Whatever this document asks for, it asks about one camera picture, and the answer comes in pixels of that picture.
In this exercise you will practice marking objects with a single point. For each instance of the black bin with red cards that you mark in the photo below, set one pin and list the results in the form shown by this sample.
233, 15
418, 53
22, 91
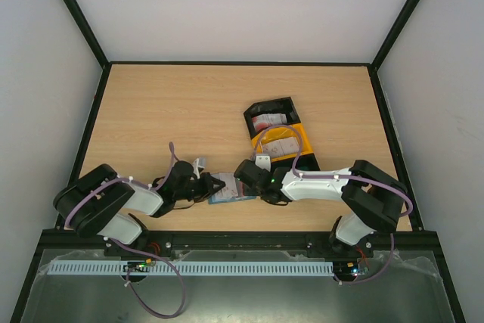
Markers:
280, 105

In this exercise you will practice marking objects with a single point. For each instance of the white VIP card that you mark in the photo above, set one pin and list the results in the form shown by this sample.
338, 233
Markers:
229, 193

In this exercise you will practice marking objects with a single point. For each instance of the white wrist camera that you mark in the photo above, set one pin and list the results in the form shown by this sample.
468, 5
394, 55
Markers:
263, 161
199, 166

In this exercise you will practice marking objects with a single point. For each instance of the black bin with teal cards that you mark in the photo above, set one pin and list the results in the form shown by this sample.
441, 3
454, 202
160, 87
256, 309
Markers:
307, 162

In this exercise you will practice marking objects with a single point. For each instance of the light blue slotted cable duct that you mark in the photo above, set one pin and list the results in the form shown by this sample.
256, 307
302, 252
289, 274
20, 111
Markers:
265, 269

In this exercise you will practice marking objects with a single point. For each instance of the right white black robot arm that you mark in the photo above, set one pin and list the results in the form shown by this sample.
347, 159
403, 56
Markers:
377, 201

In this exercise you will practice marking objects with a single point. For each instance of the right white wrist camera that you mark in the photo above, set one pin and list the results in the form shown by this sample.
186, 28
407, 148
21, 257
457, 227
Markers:
263, 161

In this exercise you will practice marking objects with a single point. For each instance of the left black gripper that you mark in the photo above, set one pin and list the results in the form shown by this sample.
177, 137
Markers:
204, 185

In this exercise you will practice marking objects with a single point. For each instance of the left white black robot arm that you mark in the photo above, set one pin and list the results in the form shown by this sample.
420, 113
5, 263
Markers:
92, 205

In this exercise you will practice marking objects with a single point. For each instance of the teal card holder wallet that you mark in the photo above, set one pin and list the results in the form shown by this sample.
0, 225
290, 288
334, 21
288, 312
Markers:
244, 192

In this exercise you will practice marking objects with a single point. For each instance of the black aluminium frame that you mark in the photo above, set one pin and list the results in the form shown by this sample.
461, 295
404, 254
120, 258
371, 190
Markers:
417, 239

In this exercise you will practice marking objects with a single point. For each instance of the stack of cards yellow bin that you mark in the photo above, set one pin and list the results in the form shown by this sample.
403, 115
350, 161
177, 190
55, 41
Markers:
281, 147

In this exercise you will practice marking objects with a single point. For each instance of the yellow bin with cards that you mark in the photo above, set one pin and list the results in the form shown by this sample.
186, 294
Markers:
279, 132

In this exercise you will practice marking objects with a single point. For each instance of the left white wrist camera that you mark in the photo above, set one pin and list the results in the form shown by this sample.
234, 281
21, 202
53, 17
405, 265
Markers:
199, 166

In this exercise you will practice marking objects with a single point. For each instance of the stack of white red cards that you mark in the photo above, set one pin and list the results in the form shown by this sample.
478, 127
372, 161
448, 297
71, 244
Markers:
263, 121

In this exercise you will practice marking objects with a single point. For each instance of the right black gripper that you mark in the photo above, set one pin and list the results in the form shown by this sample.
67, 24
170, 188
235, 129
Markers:
246, 175

